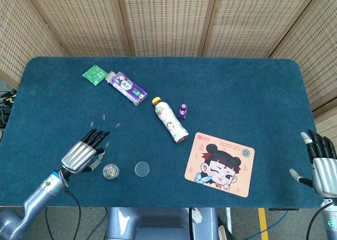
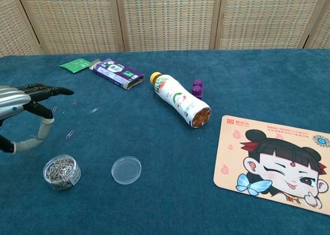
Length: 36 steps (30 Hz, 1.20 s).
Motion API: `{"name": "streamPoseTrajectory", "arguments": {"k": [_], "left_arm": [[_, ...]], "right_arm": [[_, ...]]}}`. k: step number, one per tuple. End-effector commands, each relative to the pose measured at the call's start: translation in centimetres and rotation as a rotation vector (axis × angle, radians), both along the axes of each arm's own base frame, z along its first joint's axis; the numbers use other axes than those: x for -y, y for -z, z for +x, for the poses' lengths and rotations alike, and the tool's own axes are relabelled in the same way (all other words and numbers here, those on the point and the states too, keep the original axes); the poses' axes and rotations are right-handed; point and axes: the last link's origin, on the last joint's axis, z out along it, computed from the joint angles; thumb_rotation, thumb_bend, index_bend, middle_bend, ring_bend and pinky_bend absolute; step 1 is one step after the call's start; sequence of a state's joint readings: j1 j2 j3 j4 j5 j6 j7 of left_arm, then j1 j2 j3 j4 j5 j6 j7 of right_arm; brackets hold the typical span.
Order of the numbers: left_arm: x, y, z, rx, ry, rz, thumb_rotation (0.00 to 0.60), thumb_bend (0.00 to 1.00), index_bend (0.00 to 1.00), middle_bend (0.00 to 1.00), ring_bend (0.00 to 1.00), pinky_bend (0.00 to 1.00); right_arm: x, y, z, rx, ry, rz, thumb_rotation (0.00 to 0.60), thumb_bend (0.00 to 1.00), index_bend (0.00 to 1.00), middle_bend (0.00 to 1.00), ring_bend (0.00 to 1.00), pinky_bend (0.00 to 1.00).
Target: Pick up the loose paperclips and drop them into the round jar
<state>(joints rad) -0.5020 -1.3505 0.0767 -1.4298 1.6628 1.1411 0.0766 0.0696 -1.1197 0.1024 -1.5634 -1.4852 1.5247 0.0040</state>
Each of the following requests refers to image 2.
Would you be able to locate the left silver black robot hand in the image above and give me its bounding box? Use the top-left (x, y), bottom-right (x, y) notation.
top-left (0, 83), bottom-right (75, 155)

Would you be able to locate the clear jar of paper clips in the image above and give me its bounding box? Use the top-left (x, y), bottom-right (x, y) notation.
top-left (42, 154), bottom-right (82, 192)

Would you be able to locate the green foil sachet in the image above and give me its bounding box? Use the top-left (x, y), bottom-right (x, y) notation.
top-left (59, 57), bottom-right (91, 73)

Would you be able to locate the woven rattan screen panel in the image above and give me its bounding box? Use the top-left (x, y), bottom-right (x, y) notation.
top-left (216, 0), bottom-right (324, 50)
top-left (15, 0), bottom-right (127, 55)
top-left (0, 0), bottom-right (44, 57)
top-left (114, 0), bottom-right (222, 52)
top-left (304, 0), bottom-right (330, 49)

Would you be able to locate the purple white carton box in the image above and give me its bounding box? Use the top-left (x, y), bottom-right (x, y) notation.
top-left (89, 58), bottom-right (144, 91)

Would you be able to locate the clear round plastic lid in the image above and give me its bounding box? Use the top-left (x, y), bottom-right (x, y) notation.
top-left (111, 156), bottom-right (142, 186)

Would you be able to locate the yellow-capped drink bottle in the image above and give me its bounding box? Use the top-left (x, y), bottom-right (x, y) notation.
top-left (150, 72), bottom-right (212, 129)

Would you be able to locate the purple twin-cap block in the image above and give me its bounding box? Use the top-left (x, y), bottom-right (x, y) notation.
top-left (191, 78), bottom-right (205, 100)

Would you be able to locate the blue felt table cover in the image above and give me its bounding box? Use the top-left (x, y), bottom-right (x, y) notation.
top-left (0, 48), bottom-right (330, 235)

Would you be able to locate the cartoon girl mouse pad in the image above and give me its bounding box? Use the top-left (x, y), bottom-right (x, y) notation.
top-left (213, 115), bottom-right (330, 216)

